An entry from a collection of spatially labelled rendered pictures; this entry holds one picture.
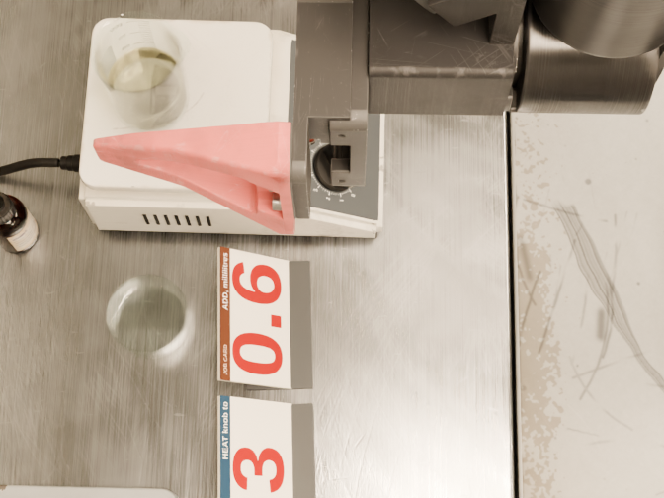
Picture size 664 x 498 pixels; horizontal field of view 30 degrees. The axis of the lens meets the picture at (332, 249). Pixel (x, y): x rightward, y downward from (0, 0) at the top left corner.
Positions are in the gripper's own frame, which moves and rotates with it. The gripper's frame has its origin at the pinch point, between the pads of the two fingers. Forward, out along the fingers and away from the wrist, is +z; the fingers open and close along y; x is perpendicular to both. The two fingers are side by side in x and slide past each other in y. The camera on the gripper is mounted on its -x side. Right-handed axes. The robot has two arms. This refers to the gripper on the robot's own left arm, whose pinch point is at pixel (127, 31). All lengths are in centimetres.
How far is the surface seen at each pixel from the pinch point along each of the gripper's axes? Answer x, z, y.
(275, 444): 38.9, -3.8, 9.9
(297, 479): 39.9, -5.4, 12.1
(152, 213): 35.0, 4.6, -4.5
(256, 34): 31.4, -2.1, -16.0
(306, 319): 39.9, -5.6, 1.3
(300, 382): 39.9, -5.4, 5.7
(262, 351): 38.3, -2.8, 3.9
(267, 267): 38.6, -2.9, -2.0
